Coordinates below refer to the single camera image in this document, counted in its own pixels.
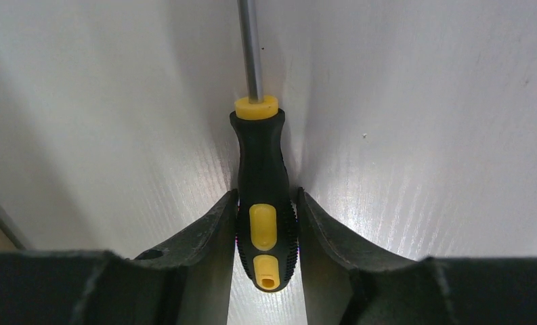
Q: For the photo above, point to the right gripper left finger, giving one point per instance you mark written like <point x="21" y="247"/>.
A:
<point x="183" y="280"/>

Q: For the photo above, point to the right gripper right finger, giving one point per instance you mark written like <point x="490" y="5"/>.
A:
<point x="347" y="279"/>

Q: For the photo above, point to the black yellow screwdriver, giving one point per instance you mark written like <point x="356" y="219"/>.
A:
<point x="266" y="224"/>

